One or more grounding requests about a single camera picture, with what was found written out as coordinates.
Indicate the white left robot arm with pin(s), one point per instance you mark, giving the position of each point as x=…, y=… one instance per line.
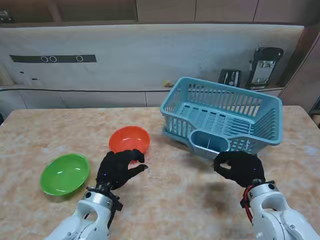
x=85, y=220

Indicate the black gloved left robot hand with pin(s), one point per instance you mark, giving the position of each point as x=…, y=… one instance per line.
x=112, y=170

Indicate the grey-blue cutlery holder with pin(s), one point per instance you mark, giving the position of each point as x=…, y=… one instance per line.
x=200, y=150

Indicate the light blue plastic dish rack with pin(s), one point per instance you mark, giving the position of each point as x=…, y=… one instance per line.
x=270, y=117

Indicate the wooden wall cabinet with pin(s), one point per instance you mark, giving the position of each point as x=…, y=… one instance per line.
x=165, y=10

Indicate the black strip with white rings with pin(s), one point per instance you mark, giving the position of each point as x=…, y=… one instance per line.
x=27, y=58

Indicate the green plastic bowl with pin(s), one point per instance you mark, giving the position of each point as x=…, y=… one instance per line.
x=63, y=175

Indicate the dark item on shelf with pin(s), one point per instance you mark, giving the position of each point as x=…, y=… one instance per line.
x=4, y=16

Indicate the white counter cabinet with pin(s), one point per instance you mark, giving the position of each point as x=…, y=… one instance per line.
x=100, y=98

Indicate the black toaster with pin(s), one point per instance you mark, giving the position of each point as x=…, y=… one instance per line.
x=230, y=78

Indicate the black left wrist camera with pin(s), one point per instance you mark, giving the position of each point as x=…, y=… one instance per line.
x=118, y=205

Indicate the black coffee machine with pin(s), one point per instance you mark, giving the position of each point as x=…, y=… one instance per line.
x=263, y=67

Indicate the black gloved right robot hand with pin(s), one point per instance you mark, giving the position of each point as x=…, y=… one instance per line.
x=245, y=167

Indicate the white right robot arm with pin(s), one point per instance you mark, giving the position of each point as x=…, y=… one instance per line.
x=275, y=215

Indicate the orange plastic bowl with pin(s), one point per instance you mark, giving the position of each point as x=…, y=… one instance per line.
x=130, y=138

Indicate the small yellow round object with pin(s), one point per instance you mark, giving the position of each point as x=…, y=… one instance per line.
x=166, y=83

